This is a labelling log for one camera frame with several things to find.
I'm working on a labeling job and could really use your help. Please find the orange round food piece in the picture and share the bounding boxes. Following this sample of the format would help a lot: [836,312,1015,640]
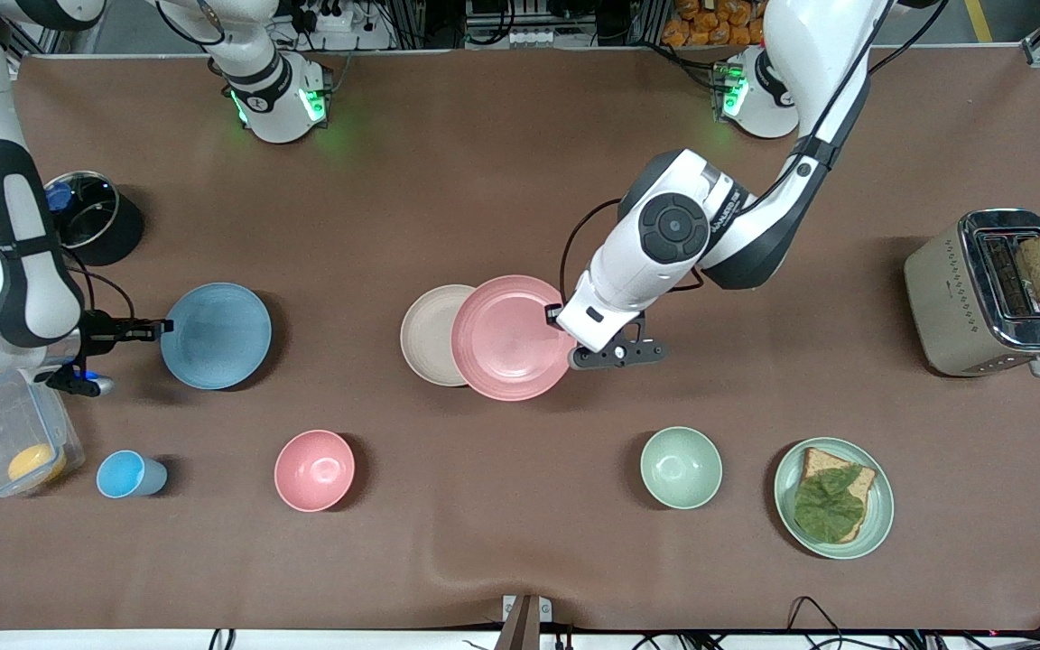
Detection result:
[7,442,68,485]

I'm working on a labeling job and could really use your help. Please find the green bowl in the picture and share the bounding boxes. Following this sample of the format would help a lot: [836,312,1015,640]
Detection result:
[639,426,724,511]

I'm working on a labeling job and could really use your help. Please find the green plate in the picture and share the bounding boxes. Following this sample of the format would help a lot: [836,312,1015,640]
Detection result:
[774,437,896,561]

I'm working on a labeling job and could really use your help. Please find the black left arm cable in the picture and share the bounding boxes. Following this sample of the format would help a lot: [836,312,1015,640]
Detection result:
[560,0,950,303]

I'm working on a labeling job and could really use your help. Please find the blue plate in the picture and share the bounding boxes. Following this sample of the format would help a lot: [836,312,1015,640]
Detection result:
[160,283,274,391]

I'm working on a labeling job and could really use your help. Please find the blue cup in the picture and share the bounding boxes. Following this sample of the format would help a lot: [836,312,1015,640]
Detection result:
[96,450,169,499]

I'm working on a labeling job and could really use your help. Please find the white power strip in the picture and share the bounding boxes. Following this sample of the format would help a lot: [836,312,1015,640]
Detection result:
[299,0,367,35]

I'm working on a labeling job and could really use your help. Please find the orange snack bags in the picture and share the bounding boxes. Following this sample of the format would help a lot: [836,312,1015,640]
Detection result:
[662,0,772,49]

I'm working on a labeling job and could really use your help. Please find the black looped floor cable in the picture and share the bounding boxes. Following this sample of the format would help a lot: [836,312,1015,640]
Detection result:
[786,596,848,650]

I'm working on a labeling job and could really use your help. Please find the green lettuce leaf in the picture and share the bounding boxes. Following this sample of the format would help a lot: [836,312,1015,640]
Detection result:
[794,465,866,544]

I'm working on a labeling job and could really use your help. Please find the brown table cover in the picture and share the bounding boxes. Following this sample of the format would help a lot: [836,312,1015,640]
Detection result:
[0,50,1040,633]

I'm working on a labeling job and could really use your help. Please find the beige plate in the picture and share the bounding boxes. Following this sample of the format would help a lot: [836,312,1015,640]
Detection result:
[399,284,478,387]

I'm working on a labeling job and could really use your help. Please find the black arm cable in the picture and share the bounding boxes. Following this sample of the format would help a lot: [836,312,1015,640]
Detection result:
[0,0,138,319]
[560,0,950,303]

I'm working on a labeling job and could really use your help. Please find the beige chrome toaster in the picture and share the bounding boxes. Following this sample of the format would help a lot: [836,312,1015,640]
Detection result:
[903,209,1040,378]

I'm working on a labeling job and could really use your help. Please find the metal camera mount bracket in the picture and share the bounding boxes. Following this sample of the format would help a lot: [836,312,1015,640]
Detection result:
[495,593,554,650]

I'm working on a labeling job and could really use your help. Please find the pink plate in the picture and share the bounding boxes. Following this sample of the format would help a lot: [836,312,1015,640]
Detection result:
[450,274,578,402]

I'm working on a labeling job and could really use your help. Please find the black pot blue handle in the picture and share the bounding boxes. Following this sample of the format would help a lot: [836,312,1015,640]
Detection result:
[43,170,146,267]

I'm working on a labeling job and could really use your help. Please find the pink bowl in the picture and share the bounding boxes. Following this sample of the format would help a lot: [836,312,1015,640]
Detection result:
[274,429,357,513]

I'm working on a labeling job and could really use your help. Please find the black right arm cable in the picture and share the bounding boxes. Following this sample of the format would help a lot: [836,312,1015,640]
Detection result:
[0,0,138,319]

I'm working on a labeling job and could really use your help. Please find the brown bread slice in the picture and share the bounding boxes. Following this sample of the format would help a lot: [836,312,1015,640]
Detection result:
[795,447,878,544]

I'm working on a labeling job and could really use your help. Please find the glass lid blue knob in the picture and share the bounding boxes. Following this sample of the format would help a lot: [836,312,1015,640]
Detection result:
[43,172,120,252]

